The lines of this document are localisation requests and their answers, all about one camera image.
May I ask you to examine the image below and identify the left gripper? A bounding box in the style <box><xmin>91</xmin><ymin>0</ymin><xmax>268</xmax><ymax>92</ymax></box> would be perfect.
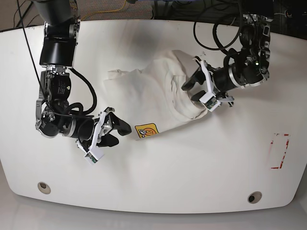
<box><xmin>181</xmin><ymin>56</ymin><xmax>234</xmax><ymax>107</ymax></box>

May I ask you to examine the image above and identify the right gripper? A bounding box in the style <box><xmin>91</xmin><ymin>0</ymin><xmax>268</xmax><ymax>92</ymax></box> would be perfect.
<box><xmin>76</xmin><ymin>107</ymin><xmax>132</xmax><ymax>155</ymax></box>

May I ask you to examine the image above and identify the white t-shirt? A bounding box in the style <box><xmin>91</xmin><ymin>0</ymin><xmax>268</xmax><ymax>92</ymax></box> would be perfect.
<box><xmin>103</xmin><ymin>50</ymin><xmax>208</xmax><ymax>140</ymax></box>

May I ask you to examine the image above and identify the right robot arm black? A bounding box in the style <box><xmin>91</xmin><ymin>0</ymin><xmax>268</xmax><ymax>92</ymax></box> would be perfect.
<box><xmin>31</xmin><ymin>0</ymin><xmax>131</xmax><ymax>156</ymax></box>

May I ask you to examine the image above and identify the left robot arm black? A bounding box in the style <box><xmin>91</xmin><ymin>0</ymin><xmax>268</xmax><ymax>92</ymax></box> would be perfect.
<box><xmin>181</xmin><ymin>0</ymin><xmax>274</xmax><ymax>112</ymax></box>

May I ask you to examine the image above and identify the red tape rectangle marking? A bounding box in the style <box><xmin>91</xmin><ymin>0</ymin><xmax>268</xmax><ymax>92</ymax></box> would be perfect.
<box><xmin>268</xmin><ymin>133</ymin><xmax>290</xmax><ymax>170</ymax></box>

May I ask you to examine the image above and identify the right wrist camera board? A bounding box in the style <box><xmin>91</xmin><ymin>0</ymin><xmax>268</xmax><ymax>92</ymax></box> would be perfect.
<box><xmin>84</xmin><ymin>149</ymin><xmax>104</xmax><ymax>165</ymax></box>

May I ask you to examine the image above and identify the left table cable grommet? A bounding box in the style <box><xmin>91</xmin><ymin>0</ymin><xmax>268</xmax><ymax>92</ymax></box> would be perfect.
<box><xmin>37</xmin><ymin>182</ymin><xmax>51</xmax><ymax>195</ymax></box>

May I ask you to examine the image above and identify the table cable grommet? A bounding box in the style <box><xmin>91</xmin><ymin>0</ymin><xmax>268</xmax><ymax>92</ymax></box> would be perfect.
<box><xmin>248</xmin><ymin>191</ymin><xmax>262</xmax><ymax>204</ymax></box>
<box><xmin>37</xmin><ymin>182</ymin><xmax>51</xmax><ymax>195</ymax></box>

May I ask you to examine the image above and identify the yellow cable on floor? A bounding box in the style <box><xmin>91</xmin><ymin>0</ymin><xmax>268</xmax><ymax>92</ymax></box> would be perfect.
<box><xmin>80</xmin><ymin>0</ymin><xmax>127</xmax><ymax>22</ymax></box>

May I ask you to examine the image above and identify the right table cable grommet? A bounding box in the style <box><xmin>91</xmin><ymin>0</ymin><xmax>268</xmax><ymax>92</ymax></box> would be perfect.
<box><xmin>248</xmin><ymin>191</ymin><xmax>262</xmax><ymax>204</ymax></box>

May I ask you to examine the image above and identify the black cable on floor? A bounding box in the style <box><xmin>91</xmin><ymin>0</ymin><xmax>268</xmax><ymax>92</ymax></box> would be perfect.
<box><xmin>13</xmin><ymin>0</ymin><xmax>36</xmax><ymax>27</ymax></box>

